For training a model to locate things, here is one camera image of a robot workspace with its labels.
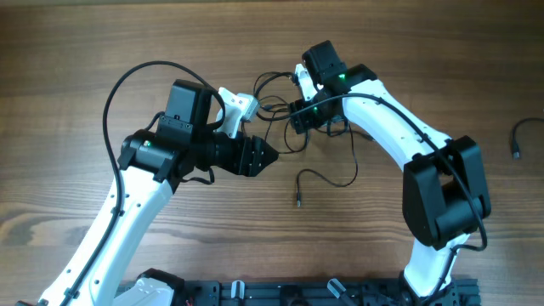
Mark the thick black usb cable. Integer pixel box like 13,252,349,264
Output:
509,117,544,161

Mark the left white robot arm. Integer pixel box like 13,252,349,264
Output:
38,80,278,305

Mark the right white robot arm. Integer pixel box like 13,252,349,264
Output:
290,41,491,305

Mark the black aluminium base frame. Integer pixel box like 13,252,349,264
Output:
116,271,481,306

